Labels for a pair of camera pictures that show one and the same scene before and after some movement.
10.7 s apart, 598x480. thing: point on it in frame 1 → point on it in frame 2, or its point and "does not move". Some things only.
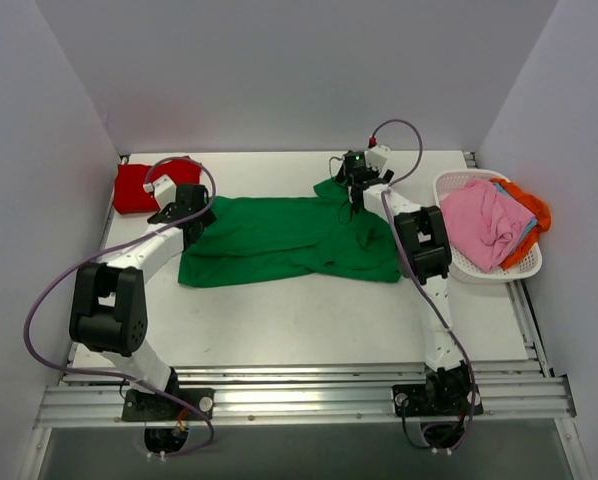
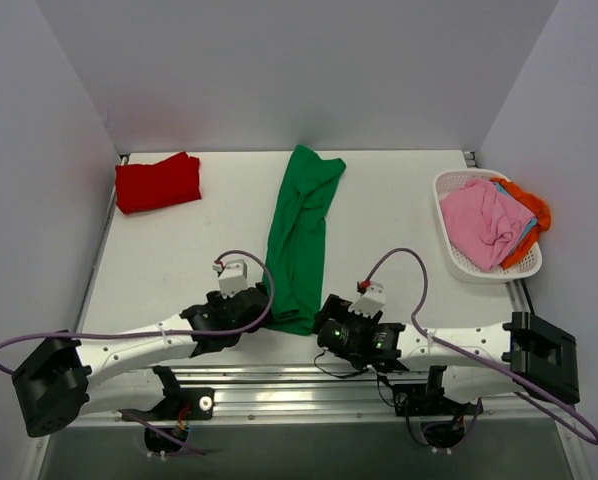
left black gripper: (164, 215) → (261, 300)
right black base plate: (436, 399) does not move
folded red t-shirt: (129, 193) does not move
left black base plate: (145, 406) does not move
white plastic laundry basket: (445, 182) does not move
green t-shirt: (265, 238) → (294, 270)
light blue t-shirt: (531, 227) does not move
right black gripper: (357, 183) → (326, 310)
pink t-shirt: (483, 224) does not move
